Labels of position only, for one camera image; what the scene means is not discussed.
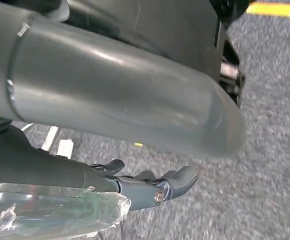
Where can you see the black robot lower body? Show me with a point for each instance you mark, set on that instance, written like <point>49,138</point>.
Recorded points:
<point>185,33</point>

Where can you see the yellow floor tape square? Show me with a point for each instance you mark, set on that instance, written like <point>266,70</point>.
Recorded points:
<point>275,10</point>

